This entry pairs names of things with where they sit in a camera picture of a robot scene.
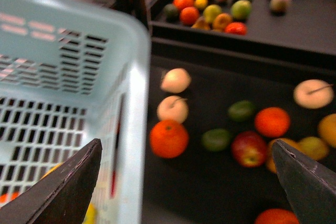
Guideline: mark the yellow orange apple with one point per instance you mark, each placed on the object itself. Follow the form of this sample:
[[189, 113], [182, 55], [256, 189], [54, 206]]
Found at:
[[270, 165]]

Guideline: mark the orange fruit at bottom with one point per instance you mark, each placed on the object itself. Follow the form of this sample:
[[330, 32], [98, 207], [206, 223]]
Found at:
[[276, 215]]

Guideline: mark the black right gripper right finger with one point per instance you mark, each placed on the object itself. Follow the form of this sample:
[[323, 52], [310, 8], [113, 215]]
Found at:
[[309, 186]]

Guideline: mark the large orange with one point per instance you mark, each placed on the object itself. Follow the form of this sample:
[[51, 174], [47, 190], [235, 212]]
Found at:
[[168, 139]]

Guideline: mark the black fruit tray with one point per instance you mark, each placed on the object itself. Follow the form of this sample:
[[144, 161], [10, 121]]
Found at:
[[205, 184]]

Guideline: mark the small orange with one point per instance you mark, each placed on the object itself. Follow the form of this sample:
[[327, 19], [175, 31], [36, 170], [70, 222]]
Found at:
[[272, 122]]

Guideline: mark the red apple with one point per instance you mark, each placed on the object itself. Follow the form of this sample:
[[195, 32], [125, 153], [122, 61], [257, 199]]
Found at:
[[249, 149]]

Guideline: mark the green lime front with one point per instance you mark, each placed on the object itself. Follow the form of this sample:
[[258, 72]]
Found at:
[[216, 140]]

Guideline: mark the green lime back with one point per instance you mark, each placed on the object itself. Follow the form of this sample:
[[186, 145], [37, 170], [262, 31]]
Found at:
[[241, 111]]

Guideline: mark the white onion-shaped pear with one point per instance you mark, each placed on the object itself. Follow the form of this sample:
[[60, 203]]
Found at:
[[175, 80]]

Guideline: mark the teal plastic shopping basket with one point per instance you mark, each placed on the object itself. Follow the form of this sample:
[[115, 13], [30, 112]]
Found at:
[[72, 72]]

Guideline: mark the white pear with stem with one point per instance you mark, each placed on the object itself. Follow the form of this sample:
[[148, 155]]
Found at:
[[173, 108]]

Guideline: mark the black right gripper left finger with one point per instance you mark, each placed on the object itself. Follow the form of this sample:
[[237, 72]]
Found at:
[[63, 196]]

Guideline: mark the white pear far right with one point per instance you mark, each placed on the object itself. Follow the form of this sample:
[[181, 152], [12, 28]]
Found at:
[[313, 94]]

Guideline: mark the yellow lemon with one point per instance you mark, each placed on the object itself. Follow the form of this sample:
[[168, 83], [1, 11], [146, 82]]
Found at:
[[90, 217]]

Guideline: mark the green lime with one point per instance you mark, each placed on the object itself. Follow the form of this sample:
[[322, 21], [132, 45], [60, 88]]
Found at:
[[241, 111], [216, 140]]

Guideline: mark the pile of fruit back shelf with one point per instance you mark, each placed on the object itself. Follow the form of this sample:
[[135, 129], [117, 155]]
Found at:
[[224, 16]]

